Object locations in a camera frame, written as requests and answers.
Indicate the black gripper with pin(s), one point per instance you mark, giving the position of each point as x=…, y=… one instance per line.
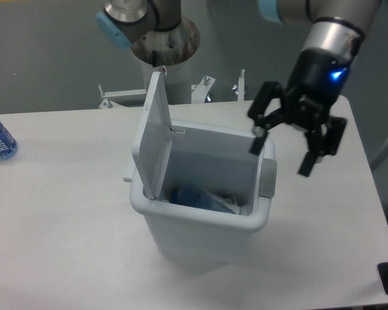
x=313, y=87

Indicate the crushed clear plastic bottle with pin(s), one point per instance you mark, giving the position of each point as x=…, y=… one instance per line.
x=196, y=197

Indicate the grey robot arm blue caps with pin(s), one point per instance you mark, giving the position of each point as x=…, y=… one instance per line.
x=339, y=27

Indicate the white plastic trash can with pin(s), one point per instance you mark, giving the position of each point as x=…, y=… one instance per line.
x=216, y=159

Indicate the white trash can lid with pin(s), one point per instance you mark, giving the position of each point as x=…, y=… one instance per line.
x=153, y=140

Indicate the silver foil wrapper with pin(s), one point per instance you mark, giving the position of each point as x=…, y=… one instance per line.
x=230, y=199

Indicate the blue snack wrapper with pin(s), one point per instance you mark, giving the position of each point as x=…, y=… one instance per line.
x=173, y=194

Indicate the white right table bracket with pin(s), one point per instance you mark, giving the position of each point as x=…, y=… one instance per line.
x=239, y=89

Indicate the white table bracket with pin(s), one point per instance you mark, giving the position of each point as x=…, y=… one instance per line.
x=123, y=98
x=201, y=92
x=239, y=89

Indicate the white middle table bracket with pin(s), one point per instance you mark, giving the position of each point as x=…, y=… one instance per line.
x=201, y=92

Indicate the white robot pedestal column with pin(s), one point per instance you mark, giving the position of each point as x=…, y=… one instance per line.
x=171, y=53

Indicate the white left table bracket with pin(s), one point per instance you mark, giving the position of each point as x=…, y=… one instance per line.
x=123, y=98

